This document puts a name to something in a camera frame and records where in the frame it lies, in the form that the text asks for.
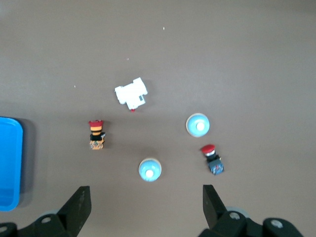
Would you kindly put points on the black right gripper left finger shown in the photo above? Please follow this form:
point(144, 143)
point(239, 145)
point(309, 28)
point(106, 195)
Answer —
point(79, 209)

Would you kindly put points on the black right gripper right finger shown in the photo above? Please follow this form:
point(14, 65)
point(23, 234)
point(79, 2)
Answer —
point(212, 209)

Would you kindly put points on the light blue dome bell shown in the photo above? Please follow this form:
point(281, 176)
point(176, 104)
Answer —
point(197, 125)
point(149, 170)

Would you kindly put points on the red mushroom push button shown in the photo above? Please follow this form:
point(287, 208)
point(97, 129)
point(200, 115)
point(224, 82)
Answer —
point(214, 161)

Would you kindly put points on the orange emergency stop button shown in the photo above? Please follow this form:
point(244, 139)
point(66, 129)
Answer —
point(96, 135)

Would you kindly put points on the blue plastic tray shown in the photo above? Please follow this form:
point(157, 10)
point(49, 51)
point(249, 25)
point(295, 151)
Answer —
point(10, 160)

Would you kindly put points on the white circuit breaker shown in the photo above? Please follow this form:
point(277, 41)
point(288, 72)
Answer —
point(129, 95)

